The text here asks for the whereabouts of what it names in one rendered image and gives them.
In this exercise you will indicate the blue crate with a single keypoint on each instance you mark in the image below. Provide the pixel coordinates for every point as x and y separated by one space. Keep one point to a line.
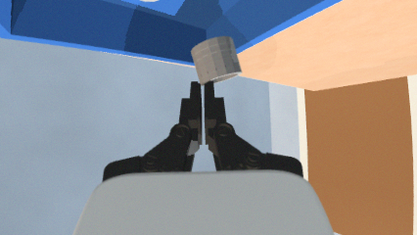
165 30

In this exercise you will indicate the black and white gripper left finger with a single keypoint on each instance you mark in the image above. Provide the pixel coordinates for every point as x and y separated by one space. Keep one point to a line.
175 153

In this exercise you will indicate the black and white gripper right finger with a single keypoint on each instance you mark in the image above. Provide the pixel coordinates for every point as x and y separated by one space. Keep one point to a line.
230 151

